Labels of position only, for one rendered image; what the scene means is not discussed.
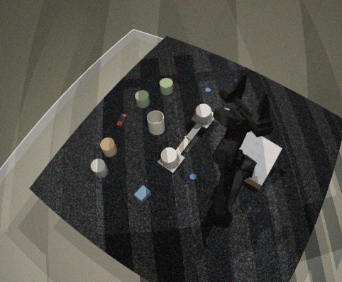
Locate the red toy car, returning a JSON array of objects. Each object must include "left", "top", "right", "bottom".
[{"left": 117, "top": 114, "right": 126, "bottom": 126}]

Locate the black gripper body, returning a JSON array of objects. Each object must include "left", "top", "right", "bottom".
[{"left": 219, "top": 87, "right": 274, "bottom": 137}]

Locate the pale green cylinder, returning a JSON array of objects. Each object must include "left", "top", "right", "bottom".
[
  {"left": 135, "top": 90, "right": 150, "bottom": 108},
  {"left": 159, "top": 78, "right": 173, "bottom": 95}
]

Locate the light blue block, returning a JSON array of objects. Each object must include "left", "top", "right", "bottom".
[{"left": 134, "top": 186, "right": 151, "bottom": 203}]

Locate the tan cylinder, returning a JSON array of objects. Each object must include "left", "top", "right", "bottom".
[{"left": 100, "top": 137, "right": 117, "bottom": 157}]

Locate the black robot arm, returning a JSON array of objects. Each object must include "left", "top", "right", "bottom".
[{"left": 206, "top": 107, "right": 257, "bottom": 228}]

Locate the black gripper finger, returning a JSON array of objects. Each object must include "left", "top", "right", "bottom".
[
  {"left": 251, "top": 93, "right": 272, "bottom": 125},
  {"left": 224, "top": 74, "right": 247, "bottom": 95}
]

